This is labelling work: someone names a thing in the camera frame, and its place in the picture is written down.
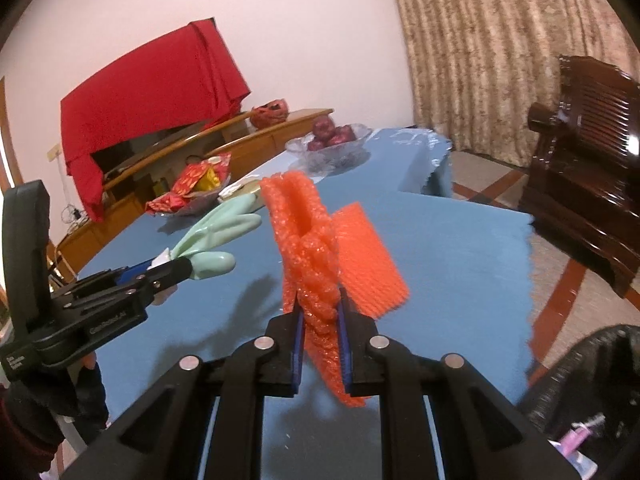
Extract orange twisted foam net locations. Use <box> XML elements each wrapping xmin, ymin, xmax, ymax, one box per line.
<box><xmin>260</xmin><ymin>171</ymin><xmax>366</xmax><ymax>408</ymax></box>

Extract glass fruit bowl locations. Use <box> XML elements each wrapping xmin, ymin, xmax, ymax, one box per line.
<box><xmin>284</xmin><ymin>124</ymin><xmax>373</xmax><ymax>176</ymax></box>

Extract blue table cloth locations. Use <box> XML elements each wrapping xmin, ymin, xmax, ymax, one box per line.
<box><xmin>98</xmin><ymin>129</ymin><xmax>532</xmax><ymax>479</ymax></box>

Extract gloved left hand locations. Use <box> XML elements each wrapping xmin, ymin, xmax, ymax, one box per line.
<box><xmin>0</xmin><ymin>351</ymin><xmax>111</xmax><ymax>480</ymax></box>

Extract wooden tv cabinet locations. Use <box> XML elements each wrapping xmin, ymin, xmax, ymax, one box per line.
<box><xmin>49</xmin><ymin>108</ymin><xmax>333</xmax><ymax>281</ymax></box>

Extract orange foam net sleeve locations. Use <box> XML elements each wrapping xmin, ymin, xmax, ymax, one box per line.
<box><xmin>332</xmin><ymin>203</ymin><xmax>410</xmax><ymax>318</ymax></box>

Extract red apples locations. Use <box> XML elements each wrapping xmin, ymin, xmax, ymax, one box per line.
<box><xmin>307</xmin><ymin>115</ymin><xmax>357</xmax><ymax>152</ymax></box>

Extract dark wooden armchair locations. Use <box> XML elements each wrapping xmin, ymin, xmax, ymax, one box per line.
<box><xmin>518</xmin><ymin>55</ymin><xmax>639</xmax><ymax>296</ymax></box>

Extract red cloth cover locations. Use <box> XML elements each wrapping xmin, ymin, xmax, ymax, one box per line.
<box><xmin>61</xmin><ymin>18</ymin><xmax>250</xmax><ymax>222</ymax></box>

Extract black trash bag bin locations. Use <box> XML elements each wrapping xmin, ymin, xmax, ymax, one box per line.
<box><xmin>518</xmin><ymin>325</ymin><xmax>639</xmax><ymax>479</ymax></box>

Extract beige patterned curtain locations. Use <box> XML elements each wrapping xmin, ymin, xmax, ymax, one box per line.
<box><xmin>397</xmin><ymin>0</ymin><xmax>639</xmax><ymax>167</ymax></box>

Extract red snack bag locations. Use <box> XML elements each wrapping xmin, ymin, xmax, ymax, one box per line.
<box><xmin>144</xmin><ymin>153</ymin><xmax>231</xmax><ymax>216</ymax></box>

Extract green rubber glove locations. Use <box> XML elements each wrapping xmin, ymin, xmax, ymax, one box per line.
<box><xmin>149</xmin><ymin>194</ymin><xmax>262</xmax><ymax>281</ymax></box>

